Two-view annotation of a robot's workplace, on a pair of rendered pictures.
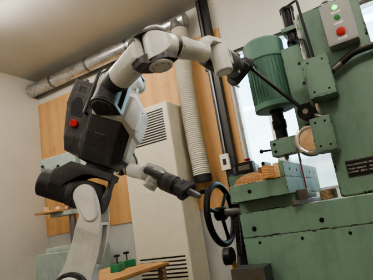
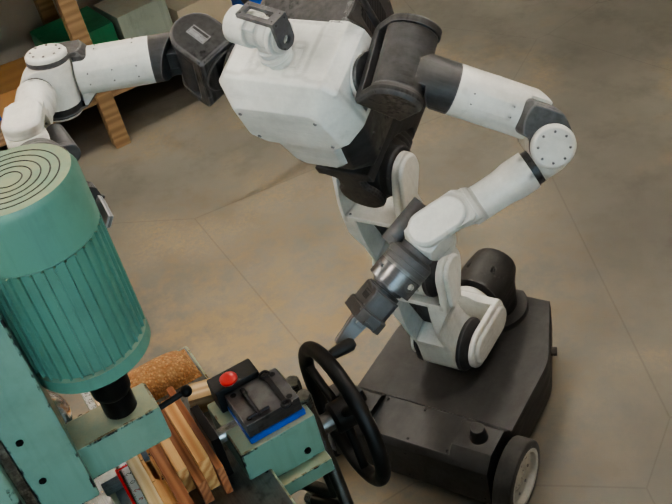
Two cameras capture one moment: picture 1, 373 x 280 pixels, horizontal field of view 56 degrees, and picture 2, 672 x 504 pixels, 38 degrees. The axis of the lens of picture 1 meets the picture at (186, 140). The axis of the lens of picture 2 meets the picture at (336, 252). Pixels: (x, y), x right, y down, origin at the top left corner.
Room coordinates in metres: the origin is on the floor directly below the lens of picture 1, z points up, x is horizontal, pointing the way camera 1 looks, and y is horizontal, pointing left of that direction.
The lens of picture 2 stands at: (2.45, -1.00, 2.12)
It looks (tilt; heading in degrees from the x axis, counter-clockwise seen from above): 38 degrees down; 130
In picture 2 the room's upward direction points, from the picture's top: 15 degrees counter-clockwise
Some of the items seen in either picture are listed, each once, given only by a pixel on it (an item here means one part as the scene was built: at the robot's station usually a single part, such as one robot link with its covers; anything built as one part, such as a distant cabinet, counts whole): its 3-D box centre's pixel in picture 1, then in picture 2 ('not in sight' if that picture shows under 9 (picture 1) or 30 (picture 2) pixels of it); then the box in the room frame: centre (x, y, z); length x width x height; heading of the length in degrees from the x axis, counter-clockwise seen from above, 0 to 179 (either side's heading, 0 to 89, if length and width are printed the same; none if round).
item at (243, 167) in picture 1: (246, 168); (254, 395); (1.56, -0.24, 0.99); 0.13 x 0.11 x 0.06; 151
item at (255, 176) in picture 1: (252, 178); (155, 373); (1.30, -0.22, 0.92); 0.14 x 0.09 x 0.04; 61
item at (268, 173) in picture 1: (286, 174); (139, 446); (1.39, -0.37, 0.92); 0.54 x 0.02 x 0.04; 151
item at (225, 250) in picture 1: (230, 258); not in sight; (1.32, -0.09, 0.65); 0.06 x 0.04 x 0.08; 151
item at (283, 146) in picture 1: (289, 148); (119, 432); (1.43, -0.41, 1.03); 0.14 x 0.07 x 0.09; 61
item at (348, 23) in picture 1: (339, 24); not in sight; (1.16, -0.61, 1.40); 0.10 x 0.06 x 0.16; 61
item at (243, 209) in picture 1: (281, 201); not in sight; (1.47, -0.35, 0.82); 0.40 x 0.21 x 0.04; 151
